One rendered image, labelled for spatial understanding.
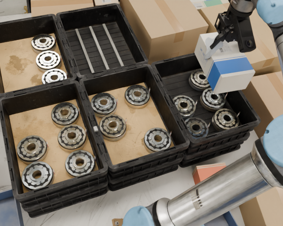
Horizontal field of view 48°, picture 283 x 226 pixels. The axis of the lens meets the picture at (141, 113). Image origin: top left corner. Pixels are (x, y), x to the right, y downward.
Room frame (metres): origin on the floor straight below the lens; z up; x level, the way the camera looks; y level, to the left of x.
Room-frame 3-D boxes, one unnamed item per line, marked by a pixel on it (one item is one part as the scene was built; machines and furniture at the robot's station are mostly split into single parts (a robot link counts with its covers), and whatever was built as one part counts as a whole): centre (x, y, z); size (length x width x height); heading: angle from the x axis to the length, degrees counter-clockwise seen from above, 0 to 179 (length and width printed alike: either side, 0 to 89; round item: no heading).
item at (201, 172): (0.48, -0.32, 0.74); 0.16 x 0.12 x 0.07; 17
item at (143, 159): (0.65, 0.04, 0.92); 0.40 x 0.30 x 0.02; 28
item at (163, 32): (1.32, -0.02, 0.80); 0.40 x 0.30 x 0.20; 30
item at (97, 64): (1.00, 0.23, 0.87); 0.40 x 0.30 x 0.11; 28
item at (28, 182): (0.37, 0.32, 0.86); 0.10 x 0.10 x 0.01
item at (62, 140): (0.54, 0.24, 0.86); 0.10 x 0.10 x 0.01
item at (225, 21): (0.83, -0.24, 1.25); 0.09 x 0.08 x 0.12; 23
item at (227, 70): (0.80, -0.25, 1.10); 0.20 x 0.12 x 0.09; 23
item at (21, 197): (0.51, 0.30, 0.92); 0.40 x 0.30 x 0.02; 28
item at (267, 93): (0.87, -0.60, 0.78); 0.30 x 0.22 x 0.16; 24
